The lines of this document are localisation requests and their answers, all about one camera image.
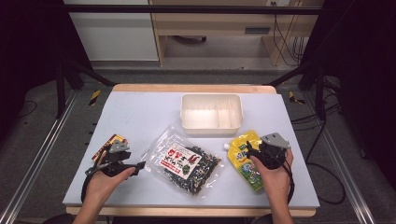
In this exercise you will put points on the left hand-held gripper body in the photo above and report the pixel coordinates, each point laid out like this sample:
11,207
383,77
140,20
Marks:
116,155

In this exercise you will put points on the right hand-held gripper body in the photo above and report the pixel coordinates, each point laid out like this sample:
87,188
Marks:
272,155

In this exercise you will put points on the yellow spout pouch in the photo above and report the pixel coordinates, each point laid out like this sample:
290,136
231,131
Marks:
241,161

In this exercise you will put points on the clear bag of dried seaweed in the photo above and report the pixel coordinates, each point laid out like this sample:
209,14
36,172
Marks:
186,168

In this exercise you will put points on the white plastic container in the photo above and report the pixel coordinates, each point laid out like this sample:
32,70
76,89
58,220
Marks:
202,119

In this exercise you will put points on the person's right hand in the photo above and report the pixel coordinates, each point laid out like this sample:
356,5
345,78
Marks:
277,183

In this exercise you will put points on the person's left hand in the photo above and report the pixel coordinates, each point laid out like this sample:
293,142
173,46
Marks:
104,186

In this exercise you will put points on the small yellow brown box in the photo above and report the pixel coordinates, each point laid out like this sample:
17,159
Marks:
107,146

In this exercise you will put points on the yellow black floor tape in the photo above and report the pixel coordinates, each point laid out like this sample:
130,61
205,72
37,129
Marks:
95,97
292,98

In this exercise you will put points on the black metal stand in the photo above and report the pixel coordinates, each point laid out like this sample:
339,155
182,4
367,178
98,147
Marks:
320,93
60,90

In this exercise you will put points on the wooden table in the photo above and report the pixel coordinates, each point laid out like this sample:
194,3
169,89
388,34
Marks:
193,88

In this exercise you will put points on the dark curtain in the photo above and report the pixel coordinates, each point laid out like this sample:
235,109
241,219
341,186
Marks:
364,77
28,46

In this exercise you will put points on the white cabinet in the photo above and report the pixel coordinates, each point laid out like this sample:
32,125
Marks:
115,34

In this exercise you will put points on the wooden desk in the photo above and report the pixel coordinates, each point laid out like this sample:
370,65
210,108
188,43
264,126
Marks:
218,23

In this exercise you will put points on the aluminium floor rail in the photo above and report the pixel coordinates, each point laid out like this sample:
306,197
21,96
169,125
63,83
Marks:
40,149
342,161

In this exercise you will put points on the white wall socket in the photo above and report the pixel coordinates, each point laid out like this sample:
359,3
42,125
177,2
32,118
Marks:
277,2

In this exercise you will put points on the black horizontal frame bar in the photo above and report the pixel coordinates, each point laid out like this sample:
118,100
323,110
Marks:
186,9

